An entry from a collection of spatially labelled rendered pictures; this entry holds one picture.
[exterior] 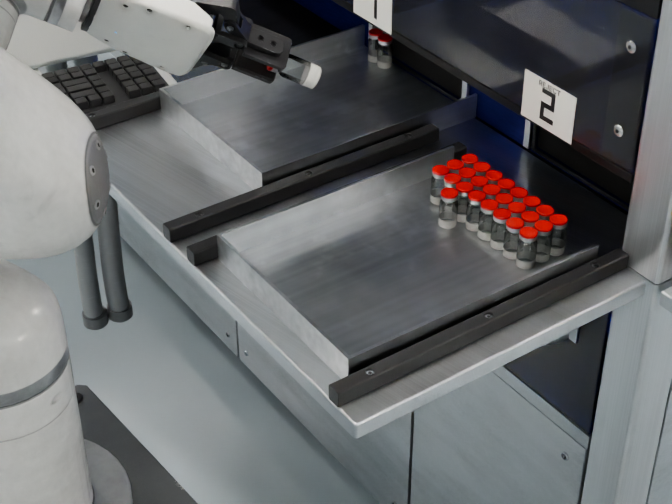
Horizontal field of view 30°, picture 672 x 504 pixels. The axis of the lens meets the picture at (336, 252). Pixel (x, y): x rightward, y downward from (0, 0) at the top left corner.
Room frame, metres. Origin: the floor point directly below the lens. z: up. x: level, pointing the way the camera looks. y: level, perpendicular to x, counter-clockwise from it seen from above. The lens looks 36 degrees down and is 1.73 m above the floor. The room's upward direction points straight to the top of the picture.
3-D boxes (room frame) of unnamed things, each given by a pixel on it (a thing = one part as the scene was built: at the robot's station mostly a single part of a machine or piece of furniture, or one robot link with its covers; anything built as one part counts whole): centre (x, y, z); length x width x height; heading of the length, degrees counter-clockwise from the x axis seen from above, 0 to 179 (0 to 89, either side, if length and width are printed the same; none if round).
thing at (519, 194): (1.23, -0.21, 0.90); 0.18 x 0.02 x 0.05; 34
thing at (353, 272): (1.14, -0.08, 0.90); 0.34 x 0.26 x 0.04; 124
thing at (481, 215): (1.21, -0.17, 0.90); 0.18 x 0.02 x 0.05; 34
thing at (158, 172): (1.31, -0.02, 0.87); 0.70 x 0.48 x 0.02; 35
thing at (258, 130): (1.49, 0.02, 0.90); 0.34 x 0.26 x 0.04; 125
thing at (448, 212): (1.22, -0.13, 0.90); 0.02 x 0.02 x 0.05
